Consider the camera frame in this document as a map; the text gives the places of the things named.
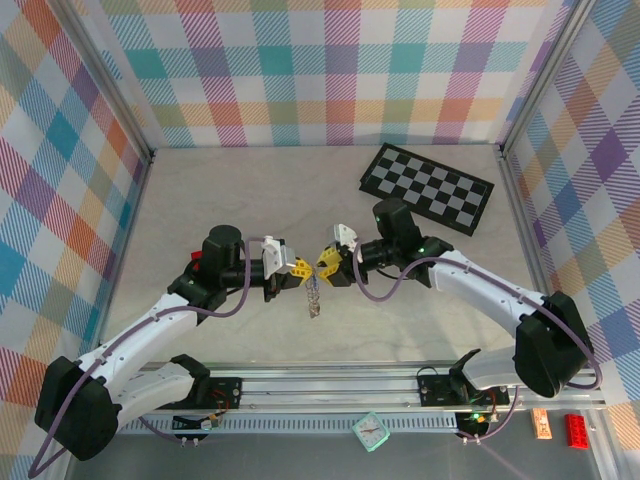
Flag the aluminium corner post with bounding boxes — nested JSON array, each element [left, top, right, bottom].
[[49, 0, 156, 164], [497, 0, 601, 159]]

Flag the red studded toy brick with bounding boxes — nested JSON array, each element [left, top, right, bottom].
[[564, 413, 591, 449]]

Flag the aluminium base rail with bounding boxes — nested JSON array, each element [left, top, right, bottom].
[[58, 364, 609, 417]]

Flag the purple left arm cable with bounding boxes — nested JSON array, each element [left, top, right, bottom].
[[27, 235, 266, 476]]

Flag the black controller bracket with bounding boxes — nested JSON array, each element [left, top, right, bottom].
[[171, 412, 225, 447], [453, 409, 492, 445]]

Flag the aluminium side frame rail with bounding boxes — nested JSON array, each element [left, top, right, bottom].
[[87, 152, 156, 374], [497, 147, 574, 369]]

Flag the orange tag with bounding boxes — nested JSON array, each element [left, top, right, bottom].
[[530, 408, 554, 441]]

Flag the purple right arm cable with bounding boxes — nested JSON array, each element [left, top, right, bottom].
[[352, 244, 604, 444]]

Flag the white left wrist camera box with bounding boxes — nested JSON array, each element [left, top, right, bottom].
[[258, 234, 297, 277]]

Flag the teal alarm clock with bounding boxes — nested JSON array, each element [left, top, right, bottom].
[[351, 410, 392, 454]]

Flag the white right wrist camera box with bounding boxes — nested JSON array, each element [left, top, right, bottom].
[[325, 223, 362, 256]]

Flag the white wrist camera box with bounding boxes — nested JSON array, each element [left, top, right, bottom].
[[325, 223, 362, 256], [258, 234, 297, 277]]

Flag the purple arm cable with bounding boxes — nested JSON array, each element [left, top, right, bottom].
[[352, 244, 604, 444], [27, 235, 266, 476]]

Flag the slotted grey cable duct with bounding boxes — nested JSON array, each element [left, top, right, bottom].
[[117, 414, 461, 434]]

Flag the black grey chessboard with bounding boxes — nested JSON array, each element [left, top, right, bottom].
[[357, 142, 496, 236]]

